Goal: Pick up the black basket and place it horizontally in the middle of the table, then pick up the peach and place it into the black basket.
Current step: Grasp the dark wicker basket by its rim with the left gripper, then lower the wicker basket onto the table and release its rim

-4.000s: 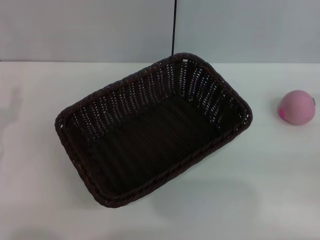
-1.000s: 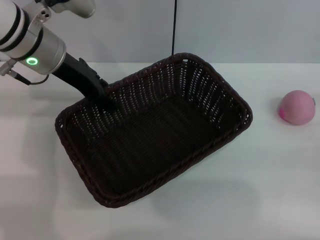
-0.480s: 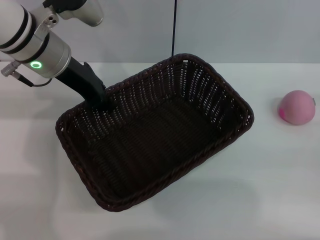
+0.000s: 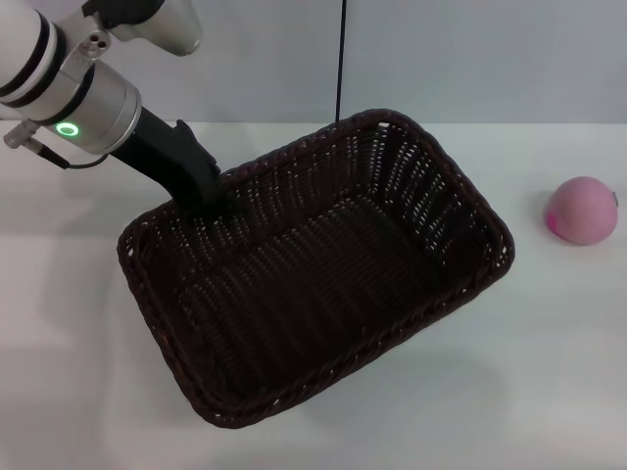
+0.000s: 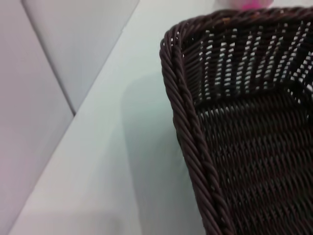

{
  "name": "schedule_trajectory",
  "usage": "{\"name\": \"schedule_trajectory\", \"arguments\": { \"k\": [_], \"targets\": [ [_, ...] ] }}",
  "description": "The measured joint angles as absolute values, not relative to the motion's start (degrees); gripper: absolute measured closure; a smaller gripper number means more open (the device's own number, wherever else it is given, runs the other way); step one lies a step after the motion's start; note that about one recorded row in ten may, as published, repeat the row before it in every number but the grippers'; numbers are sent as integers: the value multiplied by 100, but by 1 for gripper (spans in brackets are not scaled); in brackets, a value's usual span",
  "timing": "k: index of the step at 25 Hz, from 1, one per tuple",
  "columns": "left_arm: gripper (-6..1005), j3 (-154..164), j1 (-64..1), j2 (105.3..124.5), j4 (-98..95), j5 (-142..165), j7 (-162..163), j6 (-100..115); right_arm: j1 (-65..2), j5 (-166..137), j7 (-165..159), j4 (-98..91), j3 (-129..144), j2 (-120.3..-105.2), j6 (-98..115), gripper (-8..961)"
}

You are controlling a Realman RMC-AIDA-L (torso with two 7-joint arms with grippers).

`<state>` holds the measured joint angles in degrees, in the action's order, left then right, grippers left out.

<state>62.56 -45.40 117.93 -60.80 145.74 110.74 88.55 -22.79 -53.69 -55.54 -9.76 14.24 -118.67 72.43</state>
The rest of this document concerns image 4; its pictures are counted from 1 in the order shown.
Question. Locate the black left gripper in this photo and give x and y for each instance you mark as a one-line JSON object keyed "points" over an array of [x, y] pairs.
{"points": [[161, 152]]}

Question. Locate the black woven plastic basket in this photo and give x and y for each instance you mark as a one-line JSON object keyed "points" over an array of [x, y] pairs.
{"points": [[318, 294]]}

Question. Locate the pink peach toy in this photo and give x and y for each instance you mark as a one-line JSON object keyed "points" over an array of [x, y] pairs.
{"points": [[583, 215]]}

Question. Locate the black vertical wall strip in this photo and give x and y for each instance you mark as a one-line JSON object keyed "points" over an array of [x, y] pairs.
{"points": [[341, 59]]}

